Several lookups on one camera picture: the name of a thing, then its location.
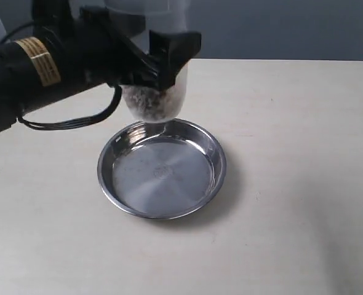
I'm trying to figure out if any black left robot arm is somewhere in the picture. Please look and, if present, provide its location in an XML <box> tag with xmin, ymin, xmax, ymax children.
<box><xmin>0</xmin><ymin>1</ymin><xmax>202</xmax><ymax>133</ymax></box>

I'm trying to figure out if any clear plastic shaker bottle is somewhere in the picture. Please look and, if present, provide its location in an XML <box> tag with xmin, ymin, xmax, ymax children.
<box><xmin>104</xmin><ymin>0</ymin><xmax>191</xmax><ymax>123</ymax></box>

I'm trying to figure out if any round stainless steel plate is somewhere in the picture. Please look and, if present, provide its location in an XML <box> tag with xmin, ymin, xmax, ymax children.
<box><xmin>97</xmin><ymin>119</ymin><xmax>227</xmax><ymax>220</ymax></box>

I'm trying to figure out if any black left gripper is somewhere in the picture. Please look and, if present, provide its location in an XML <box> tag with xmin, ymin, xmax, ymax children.
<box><xmin>31</xmin><ymin>1</ymin><xmax>202</xmax><ymax>92</ymax></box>

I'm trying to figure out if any black cable loop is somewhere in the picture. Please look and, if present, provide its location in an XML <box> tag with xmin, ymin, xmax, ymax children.
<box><xmin>0</xmin><ymin>20</ymin><xmax>122</xmax><ymax>132</ymax></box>

